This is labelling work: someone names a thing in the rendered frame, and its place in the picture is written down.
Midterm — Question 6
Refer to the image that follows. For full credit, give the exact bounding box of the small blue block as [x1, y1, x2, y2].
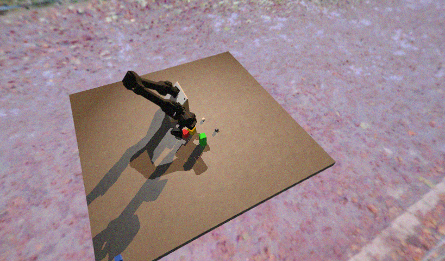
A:
[114, 254, 123, 261]

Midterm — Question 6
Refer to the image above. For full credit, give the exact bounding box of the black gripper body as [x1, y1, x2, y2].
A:
[171, 111, 196, 137]

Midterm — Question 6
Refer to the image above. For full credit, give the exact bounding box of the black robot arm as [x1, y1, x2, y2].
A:
[122, 71, 197, 130]

